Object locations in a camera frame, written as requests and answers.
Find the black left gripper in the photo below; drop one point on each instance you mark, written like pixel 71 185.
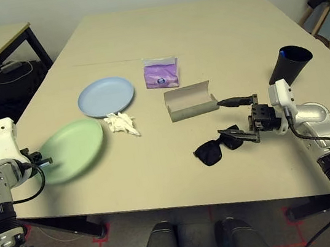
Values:
pixel 30 159

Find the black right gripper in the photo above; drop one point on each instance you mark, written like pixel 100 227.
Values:
pixel 266 117

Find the light green plate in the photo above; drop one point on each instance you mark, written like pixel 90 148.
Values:
pixel 72 149

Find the black sunglasses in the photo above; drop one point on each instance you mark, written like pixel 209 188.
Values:
pixel 210 154

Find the grey glasses case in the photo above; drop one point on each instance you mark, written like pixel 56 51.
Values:
pixel 191 110

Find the white tissue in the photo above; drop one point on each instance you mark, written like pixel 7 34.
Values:
pixel 120 124

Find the black cup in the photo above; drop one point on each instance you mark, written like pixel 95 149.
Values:
pixel 287 71

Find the blue marker in cup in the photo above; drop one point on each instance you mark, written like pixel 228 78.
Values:
pixel 283 53

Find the light blue plate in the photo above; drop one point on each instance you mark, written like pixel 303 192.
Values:
pixel 105 96

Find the purple tissue pack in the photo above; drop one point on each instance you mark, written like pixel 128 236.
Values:
pixel 160 74

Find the grey power adapter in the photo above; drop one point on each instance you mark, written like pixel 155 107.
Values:
pixel 10 66

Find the grey right robot leg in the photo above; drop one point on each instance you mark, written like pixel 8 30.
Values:
pixel 241 239

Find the wooden stool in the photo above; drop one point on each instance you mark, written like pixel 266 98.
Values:
pixel 320 19

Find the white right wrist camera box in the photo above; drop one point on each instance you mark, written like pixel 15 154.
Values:
pixel 281 93

